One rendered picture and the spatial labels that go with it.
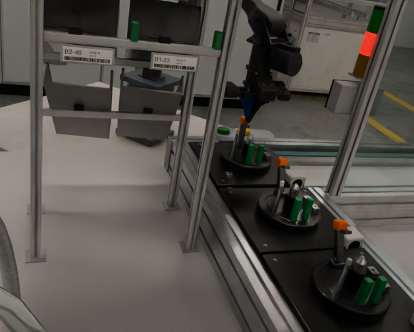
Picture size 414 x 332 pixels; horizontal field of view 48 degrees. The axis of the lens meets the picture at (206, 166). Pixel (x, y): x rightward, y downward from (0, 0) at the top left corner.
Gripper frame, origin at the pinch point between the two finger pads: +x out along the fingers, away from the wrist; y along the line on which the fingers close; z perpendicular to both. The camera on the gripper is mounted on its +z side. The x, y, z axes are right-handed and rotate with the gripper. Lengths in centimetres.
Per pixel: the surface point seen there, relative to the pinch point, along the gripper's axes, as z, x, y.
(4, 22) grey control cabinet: -298, 46, -77
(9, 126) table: -40, 24, -61
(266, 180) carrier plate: 13.9, 13.5, 1.6
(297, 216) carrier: 34.1, 10.5, -1.2
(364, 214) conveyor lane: 20.3, 20.6, 30.0
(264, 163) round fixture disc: 8.5, 11.5, 3.0
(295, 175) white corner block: 14.8, 11.5, 8.9
